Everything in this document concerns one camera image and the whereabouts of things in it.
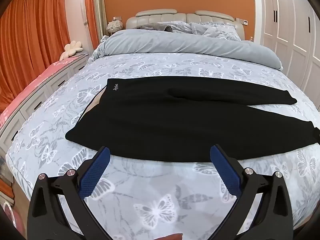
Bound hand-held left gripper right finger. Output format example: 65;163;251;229
209;144;294;240

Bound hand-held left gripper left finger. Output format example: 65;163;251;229
27;145;115;240

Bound black pants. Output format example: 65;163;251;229
65;78;320;163

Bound white drawer cabinet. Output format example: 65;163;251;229
0;52;90;157

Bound pink cloth cover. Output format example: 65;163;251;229
0;55;78;128

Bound bed with butterfly sheet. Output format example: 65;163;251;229
5;51;320;240

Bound white flower plush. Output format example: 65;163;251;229
63;41;84;57

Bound butterfly print pillow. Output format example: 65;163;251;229
189;22;242;41

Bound grey duvet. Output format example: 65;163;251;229
91;29;283;71

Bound bedside ornament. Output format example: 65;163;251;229
107;16;124;35

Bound wide orange curtain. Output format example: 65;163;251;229
0;0;73;102

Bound dark grey garment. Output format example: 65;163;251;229
136;22;173;33

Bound narrow orange curtain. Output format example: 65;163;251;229
84;0;100;50

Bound white wardrobe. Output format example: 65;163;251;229
252;0;320;112

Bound beige padded headboard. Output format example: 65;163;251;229
126;9;245;40

